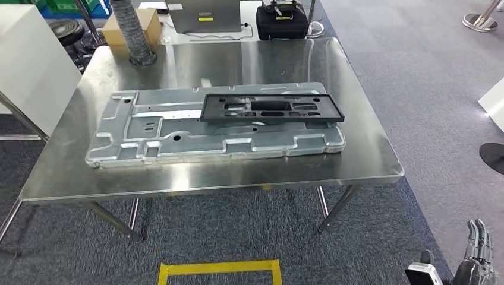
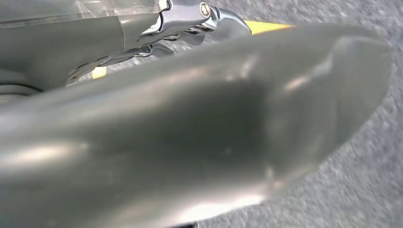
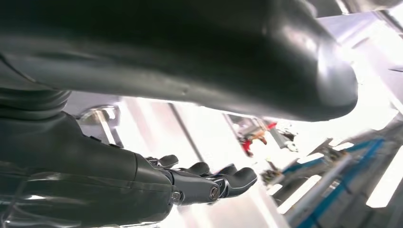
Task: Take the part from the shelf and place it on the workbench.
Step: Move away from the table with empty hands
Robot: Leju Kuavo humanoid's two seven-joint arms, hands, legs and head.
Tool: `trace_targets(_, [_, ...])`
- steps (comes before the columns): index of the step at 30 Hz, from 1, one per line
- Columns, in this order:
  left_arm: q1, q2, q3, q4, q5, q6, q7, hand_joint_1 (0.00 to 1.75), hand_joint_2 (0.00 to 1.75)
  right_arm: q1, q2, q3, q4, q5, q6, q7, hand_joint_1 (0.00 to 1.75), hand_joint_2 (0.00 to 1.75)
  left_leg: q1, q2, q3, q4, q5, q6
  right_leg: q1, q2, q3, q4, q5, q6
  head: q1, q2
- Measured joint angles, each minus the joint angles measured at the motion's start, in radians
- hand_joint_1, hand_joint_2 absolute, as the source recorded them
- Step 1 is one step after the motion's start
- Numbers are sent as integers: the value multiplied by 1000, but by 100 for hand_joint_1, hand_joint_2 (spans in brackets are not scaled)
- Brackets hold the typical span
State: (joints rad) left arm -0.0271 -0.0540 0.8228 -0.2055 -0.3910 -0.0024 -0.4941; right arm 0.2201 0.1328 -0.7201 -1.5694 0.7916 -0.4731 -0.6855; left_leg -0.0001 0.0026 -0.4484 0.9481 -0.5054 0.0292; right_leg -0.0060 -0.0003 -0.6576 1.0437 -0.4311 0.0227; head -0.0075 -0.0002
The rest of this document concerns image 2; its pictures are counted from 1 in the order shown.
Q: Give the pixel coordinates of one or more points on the yellow floor tape marking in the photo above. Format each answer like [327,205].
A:
[264,26]

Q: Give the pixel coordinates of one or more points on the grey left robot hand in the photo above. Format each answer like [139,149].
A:
[176,132]

